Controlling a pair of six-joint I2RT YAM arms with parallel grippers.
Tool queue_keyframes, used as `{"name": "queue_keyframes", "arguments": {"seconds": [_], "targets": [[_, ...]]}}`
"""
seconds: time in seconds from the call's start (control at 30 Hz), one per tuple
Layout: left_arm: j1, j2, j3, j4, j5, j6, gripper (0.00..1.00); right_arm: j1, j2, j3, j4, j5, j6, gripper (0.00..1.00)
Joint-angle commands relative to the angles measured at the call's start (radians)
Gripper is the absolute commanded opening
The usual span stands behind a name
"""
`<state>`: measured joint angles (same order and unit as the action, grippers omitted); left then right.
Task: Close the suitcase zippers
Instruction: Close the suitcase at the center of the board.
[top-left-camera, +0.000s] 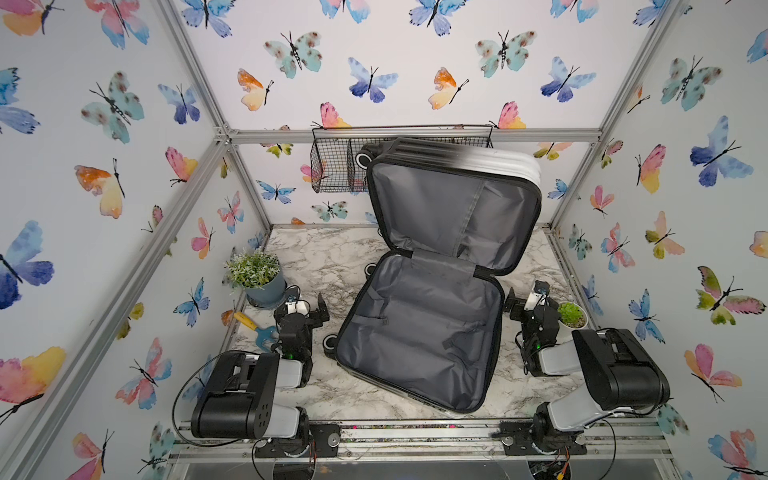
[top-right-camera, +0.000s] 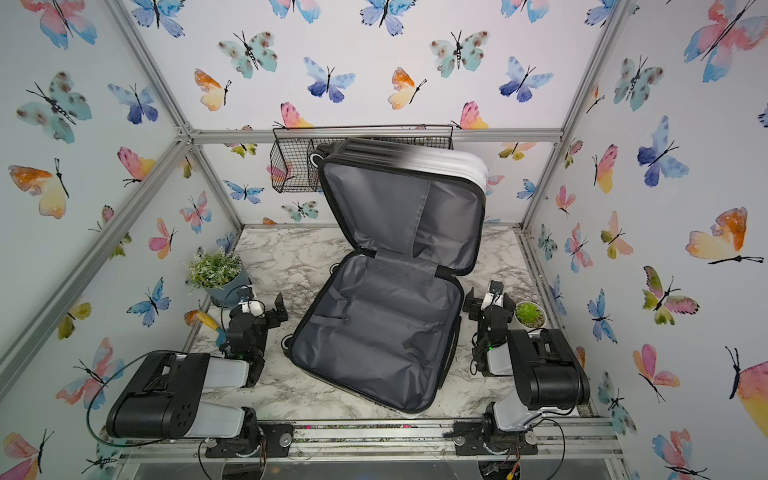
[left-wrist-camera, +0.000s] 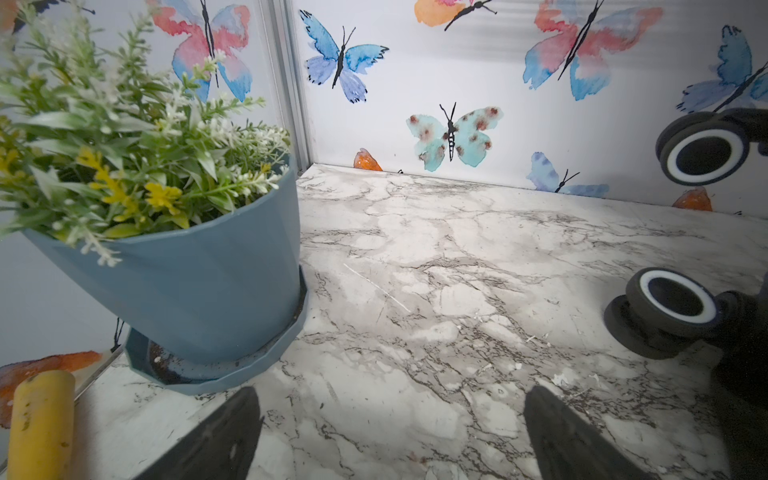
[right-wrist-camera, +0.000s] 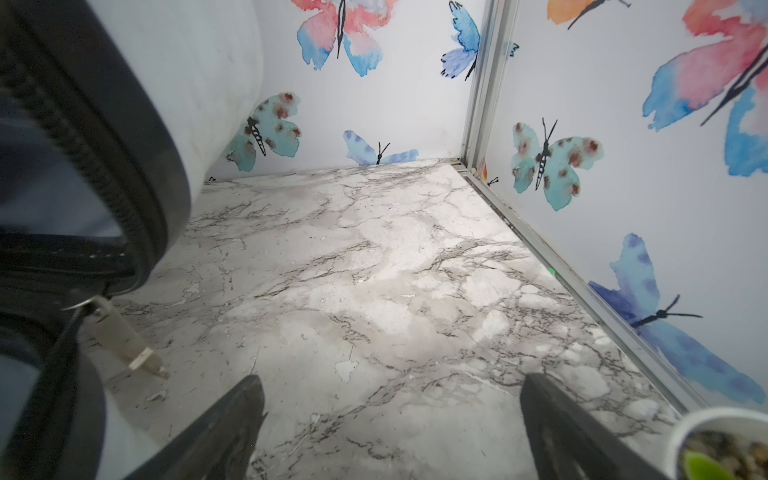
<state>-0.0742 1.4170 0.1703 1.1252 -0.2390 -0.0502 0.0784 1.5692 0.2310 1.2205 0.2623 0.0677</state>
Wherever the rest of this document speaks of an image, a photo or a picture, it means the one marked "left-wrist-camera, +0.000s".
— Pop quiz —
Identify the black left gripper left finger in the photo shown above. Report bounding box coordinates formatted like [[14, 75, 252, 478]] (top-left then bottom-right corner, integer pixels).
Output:
[[138, 387, 264, 480]]

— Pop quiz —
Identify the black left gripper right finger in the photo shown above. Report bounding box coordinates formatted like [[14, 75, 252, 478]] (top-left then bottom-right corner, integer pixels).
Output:
[[523, 386, 651, 480]]

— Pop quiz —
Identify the space print kids suitcase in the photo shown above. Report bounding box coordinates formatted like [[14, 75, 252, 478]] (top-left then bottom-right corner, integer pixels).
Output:
[[604, 108, 767, 479]]

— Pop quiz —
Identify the blue pot saucer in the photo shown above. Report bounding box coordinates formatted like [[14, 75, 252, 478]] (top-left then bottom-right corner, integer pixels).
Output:
[[124, 271, 309, 396]]

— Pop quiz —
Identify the blue flower pot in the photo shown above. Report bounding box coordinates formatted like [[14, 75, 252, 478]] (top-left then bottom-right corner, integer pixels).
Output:
[[25, 168, 302, 363]]

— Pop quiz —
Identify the green artificial plant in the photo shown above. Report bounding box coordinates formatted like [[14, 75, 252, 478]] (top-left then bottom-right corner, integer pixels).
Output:
[[1, 1, 290, 267]]

